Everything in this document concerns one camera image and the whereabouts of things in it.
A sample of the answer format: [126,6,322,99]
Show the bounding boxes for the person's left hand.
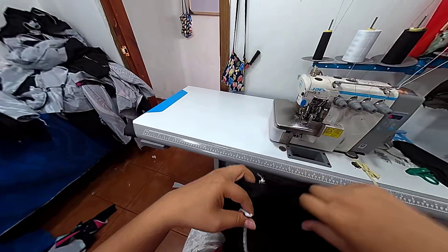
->
[164,164,257,233]

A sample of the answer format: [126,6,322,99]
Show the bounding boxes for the person's right hand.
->
[300,184,417,252]

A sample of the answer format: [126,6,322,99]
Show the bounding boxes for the white drawstring cord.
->
[239,209,253,252]

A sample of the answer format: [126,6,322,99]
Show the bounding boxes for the black garment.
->
[222,171,342,252]

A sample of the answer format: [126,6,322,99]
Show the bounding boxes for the person's right forearm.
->
[392,206,448,252]

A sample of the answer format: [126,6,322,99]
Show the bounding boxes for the person's left forearm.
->
[92,191,177,252]

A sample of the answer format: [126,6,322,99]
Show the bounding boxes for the ice-cream print shoulder bag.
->
[222,0,248,92]

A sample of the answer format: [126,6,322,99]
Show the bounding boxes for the light grey fabric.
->
[182,228,226,252]

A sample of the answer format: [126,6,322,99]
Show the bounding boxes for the white sewing table with ruler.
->
[133,86,448,219]

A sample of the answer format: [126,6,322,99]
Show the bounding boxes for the white overlock sewing machine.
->
[269,66,425,159]

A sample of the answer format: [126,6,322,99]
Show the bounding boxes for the black cloth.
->
[393,140,448,189]

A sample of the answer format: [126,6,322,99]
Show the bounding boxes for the blue dotted cloth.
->
[312,57,448,75]

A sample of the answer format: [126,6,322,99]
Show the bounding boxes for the slim black thread cone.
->
[311,19,334,62]

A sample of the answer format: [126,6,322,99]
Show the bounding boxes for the white thread cone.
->
[342,16,382,64]

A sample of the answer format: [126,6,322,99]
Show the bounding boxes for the pile of fabric scraps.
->
[48,204,118,252]

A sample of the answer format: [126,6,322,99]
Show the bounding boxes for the small colourful patterned pouch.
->
[179,0,193,39]

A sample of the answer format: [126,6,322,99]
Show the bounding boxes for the wide black thread cone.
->
[380,15,428,66]

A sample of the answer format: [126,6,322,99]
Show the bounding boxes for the framed board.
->
[189,0,220,16]

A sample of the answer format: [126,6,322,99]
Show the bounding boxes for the blue bed cover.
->
[0,113,124,242]

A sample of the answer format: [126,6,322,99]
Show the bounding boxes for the red fabric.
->
[408,0,448,59]

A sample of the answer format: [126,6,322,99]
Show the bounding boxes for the pile of grey black garments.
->
[0,7,155,145]

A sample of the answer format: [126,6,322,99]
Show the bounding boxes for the dark blue cloth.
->
[0,228,56,252]

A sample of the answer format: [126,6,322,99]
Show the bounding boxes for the pale yellow cord bundle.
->
[351,161,381,186]

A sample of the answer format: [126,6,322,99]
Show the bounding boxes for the green-handled scissors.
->
[405,167,440,185]

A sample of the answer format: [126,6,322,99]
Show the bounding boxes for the brown wooden post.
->
[219,0,231,92]

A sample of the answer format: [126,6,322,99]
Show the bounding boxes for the reddish wooden door frame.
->
[99,0,159,108]

